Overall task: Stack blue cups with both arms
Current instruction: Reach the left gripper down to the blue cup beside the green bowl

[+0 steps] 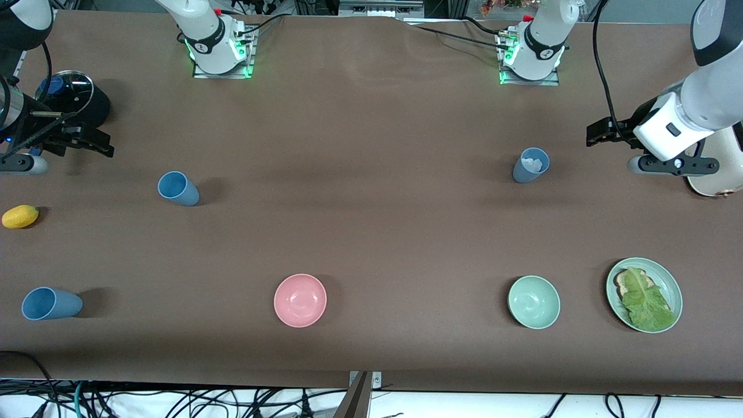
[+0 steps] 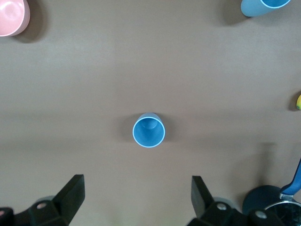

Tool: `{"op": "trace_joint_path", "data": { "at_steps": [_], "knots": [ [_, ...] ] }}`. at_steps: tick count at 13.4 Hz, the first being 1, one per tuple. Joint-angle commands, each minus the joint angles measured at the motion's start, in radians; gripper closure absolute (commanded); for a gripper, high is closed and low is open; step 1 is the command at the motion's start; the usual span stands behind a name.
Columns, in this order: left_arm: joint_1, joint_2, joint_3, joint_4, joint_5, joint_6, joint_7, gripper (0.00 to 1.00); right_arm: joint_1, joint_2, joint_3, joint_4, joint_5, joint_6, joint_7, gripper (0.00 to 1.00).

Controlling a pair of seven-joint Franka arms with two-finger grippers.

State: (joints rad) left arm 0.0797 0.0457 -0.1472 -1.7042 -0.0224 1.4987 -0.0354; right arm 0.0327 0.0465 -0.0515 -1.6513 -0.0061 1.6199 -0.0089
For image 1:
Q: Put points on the toast slice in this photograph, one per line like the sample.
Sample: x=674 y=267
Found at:
x=622 y=284

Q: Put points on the grey metal bar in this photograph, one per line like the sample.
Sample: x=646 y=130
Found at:
x=355 y=403

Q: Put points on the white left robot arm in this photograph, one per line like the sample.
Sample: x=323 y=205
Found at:
x=543 y=46

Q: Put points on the cream toaster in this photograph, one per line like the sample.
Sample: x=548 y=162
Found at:
x=720 y=183

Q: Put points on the mint green bowl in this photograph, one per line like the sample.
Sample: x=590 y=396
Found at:
x=534 y=302

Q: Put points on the small colourful toy items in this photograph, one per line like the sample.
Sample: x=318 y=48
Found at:
x=499 y=6

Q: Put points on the glass pot lid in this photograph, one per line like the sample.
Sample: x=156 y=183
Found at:
x=64 y=96

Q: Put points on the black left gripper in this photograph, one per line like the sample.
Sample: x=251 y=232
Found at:
x=622 y=129

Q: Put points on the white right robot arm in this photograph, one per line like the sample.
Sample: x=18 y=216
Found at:
x=209 y=40

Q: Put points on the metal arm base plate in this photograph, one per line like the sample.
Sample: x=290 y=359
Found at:
x=248 y=64
x=522 y=82

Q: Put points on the yellow lemon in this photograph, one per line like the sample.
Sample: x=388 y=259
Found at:
x=20 y=216

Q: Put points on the pink bowl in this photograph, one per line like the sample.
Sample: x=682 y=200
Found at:
x=300 y=300

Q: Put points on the blue plastic cup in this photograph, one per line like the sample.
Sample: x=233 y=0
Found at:
x=177 y=188
x=49 y=303
x=524 y=173

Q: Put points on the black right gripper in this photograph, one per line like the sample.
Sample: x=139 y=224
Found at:
x=53 y=129

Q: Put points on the metal table bracket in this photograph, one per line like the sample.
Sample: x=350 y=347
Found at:
x=376 y=380

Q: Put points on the mint green plate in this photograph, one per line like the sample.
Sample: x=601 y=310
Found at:
x=673 y=290

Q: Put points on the green lettuce leaf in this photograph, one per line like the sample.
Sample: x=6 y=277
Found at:
x=647 y=305

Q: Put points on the grey metal box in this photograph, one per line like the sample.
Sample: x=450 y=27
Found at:
x=377 y=8

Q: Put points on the crumpled white paper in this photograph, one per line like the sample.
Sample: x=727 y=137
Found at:
x=533 y=162

